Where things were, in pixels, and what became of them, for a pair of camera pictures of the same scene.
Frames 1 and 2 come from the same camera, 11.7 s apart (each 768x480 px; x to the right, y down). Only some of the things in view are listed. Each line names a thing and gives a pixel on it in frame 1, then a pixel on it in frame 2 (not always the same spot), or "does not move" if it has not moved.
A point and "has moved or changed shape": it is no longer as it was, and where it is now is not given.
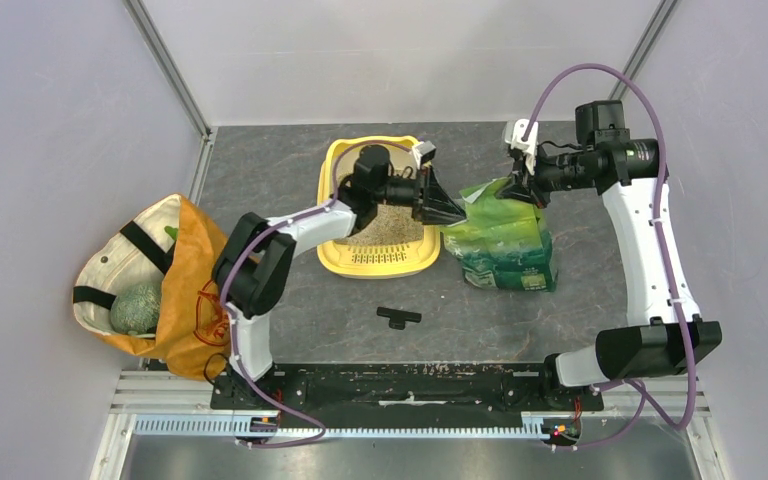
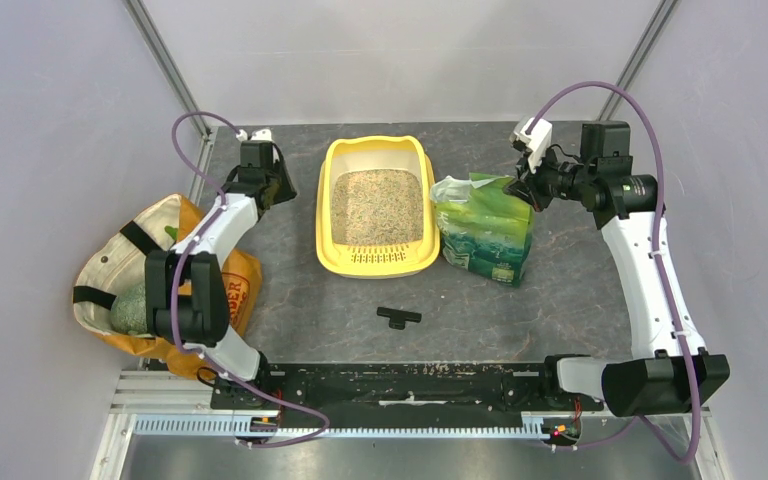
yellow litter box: x=392 y=244 does not move
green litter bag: x=502 y=243 has moved or changed shape
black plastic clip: x=397 y=318 does not move
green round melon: x=136 y=309 does not move
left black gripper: x=433 y=206 → x=288 y=190
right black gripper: x=535 y=193 does not move
